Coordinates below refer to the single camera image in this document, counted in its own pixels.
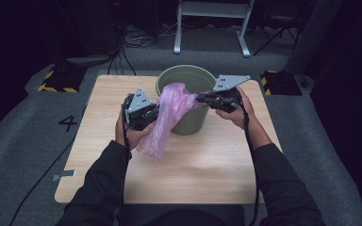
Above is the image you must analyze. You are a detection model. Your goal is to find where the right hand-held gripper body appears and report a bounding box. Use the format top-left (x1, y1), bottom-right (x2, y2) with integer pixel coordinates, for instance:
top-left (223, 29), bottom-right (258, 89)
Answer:
top-left (206, 73), bottom-right (252, 114)

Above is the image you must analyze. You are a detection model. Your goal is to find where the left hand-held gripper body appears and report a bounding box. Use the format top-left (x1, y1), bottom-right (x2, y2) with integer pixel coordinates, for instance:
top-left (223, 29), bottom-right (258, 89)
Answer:
top-left (120, 87), bottom-right (158, 132)

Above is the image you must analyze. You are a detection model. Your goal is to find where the pink plastic bag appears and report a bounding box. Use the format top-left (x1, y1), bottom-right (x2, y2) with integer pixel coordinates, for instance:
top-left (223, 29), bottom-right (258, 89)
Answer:
top-left (135, 82), bottom-right (199, 160)

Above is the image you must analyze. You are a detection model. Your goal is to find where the green plastic bin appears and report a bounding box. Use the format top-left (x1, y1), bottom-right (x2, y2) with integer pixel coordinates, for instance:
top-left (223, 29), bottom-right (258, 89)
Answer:
top-left (155, 64), bottom-right (218, 137)

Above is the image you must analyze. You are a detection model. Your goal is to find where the person's left hand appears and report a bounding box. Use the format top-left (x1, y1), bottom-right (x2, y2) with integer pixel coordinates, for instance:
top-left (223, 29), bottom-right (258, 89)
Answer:
top-left (114, 109), bottom-right (154, 152)

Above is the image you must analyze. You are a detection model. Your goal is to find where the person's right hand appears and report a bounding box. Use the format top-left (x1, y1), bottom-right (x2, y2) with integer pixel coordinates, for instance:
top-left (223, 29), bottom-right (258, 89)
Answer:
top-left (215, 87), bottom-right (259, 132)

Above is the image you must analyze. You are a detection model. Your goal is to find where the black yellow striped base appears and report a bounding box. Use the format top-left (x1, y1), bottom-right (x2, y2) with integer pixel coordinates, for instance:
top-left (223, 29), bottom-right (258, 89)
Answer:
top-left (37, 65), bottom-right (88, 94)
top-left (260, 70), bottom-right (304, 97)

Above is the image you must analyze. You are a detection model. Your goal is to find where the black tripod stand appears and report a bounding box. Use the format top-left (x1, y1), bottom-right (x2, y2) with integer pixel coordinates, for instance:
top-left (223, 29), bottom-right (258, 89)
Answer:
top-left (252, 12), bottom-right (300, 57)

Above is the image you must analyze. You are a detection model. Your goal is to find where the white metal stand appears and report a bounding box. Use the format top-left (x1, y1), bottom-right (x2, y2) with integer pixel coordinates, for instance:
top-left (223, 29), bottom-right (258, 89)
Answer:
top-left (173, 0), bottom-right (255, 58)

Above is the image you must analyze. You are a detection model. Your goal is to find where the grey tape strip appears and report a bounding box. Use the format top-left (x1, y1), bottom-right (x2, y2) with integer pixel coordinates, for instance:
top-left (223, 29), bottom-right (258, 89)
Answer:
top-left (52, 169), bottom-right (77, 183)

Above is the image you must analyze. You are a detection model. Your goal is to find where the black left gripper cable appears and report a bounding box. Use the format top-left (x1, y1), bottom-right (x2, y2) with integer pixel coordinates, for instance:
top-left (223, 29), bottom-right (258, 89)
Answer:
top-left (119, 100), bottom-right (134, 162)

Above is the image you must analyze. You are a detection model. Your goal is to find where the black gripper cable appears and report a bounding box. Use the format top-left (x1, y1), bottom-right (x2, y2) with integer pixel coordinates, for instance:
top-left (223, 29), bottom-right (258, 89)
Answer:
top-left (119, 100), bottom-right (134, 162)
top-left (239, 93), bottom-right (262, 226)

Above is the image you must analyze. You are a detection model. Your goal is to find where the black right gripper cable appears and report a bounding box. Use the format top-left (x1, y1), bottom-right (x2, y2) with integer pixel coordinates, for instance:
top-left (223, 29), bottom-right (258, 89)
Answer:
top-left (239, 93), bottom-right (262, 226)

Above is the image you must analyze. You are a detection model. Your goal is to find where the bundle of black cables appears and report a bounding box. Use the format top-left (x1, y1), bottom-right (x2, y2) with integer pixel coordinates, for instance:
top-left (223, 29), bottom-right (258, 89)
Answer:
top-left (106, 0), bottom-right (184, 77)

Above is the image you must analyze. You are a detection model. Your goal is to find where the black floor cable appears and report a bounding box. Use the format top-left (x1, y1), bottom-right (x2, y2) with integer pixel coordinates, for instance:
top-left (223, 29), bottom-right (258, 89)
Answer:
top-left (8, 105), bottom-right (88, 226)

